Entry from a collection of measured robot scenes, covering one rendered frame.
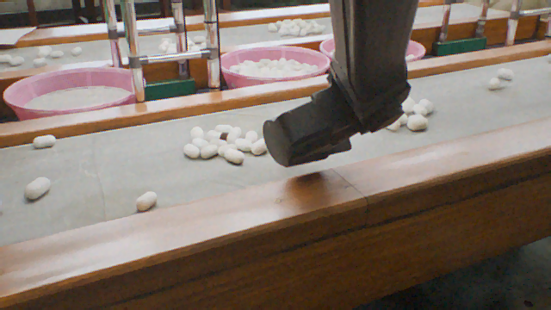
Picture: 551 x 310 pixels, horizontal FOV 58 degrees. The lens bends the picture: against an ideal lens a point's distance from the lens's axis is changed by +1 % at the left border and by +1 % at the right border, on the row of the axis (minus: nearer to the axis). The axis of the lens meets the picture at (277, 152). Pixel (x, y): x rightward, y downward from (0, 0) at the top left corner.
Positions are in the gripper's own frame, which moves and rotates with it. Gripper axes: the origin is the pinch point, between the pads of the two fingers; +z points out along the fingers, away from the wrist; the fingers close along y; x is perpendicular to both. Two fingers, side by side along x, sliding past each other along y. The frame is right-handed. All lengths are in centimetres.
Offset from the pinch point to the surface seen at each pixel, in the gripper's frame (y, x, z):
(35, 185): 35.5, -3.3, 5.1
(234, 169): 8.4, 0.5, 3.1
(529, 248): -113, 40, 70
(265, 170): 4.3, 2.0, 1.3
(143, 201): 23.3, 3.1, -2.3
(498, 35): -107, -32, 47
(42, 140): 33.8, -13.0, 18.1
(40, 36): 30, -59, 74
